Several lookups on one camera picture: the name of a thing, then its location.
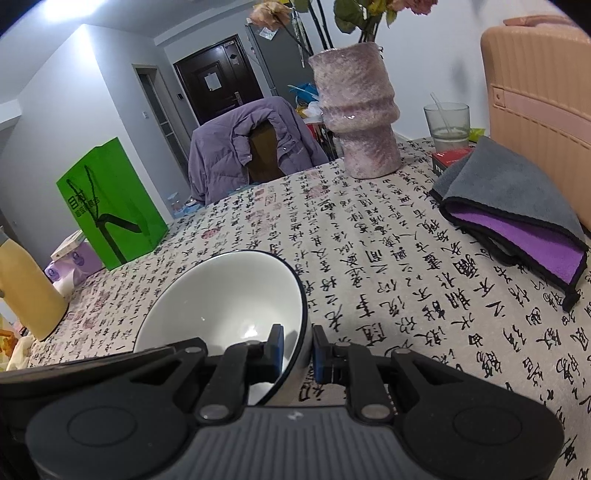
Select green paper bag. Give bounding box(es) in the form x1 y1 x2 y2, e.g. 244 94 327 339
56 137 169 271

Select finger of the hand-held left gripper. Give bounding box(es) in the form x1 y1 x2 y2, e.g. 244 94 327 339
106 347 178 380

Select clear drinking straw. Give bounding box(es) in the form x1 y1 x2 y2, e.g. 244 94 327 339
430 92 451 134

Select bright ceiling light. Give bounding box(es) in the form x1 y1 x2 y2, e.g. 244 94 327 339
28 0 65 19

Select red box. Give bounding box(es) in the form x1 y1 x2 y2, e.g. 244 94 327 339
431 147 476 175

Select pink textured vase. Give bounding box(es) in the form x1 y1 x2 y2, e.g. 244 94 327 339
308 42 402 179

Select white gloves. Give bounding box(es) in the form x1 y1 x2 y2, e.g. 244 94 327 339
9 335 38 370

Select dried pink rose bouquet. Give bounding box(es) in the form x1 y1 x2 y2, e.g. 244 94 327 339
249 0 439 49

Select clear glass cup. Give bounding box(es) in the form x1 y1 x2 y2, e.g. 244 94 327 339
424 104 471 151

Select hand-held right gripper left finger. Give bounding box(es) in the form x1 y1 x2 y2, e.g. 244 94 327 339
129 323 284 424

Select grey refrigerator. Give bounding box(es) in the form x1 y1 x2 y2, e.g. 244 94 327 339
245 21 319 100

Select blue plastic bag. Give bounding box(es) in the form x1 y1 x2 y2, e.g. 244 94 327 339
288 82 319 104

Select calligraphy print tablecloth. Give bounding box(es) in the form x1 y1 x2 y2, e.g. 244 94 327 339
18 136 591 480

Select white interior door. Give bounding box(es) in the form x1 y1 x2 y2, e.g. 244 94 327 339
134 65 183 160

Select wooden chair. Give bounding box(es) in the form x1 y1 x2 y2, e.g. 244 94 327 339
248 124 283 183

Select dark brown entrance door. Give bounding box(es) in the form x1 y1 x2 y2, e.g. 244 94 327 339
173 34 264 125

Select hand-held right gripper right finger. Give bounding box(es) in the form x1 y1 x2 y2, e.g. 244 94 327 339
312 324 476 424

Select pink ribbed suitcase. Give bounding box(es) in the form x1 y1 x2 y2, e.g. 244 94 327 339
480 14 591 232

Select purple padded jacket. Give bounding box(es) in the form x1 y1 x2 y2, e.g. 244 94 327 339
188 97 329 204

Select grey and purple cloth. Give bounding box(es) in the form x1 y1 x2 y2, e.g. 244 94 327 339
429 136 589 312

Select purple tissue pack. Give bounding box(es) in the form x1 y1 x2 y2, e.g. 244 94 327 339
44 242 105 296

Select white flat box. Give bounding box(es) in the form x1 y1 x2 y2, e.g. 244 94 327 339
51 230 86 259

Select white bowl dark rim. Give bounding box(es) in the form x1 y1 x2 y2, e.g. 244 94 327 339
133 250 310 408

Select yellow thermos jug grey handle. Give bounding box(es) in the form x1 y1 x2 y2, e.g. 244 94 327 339
0 231 70 342

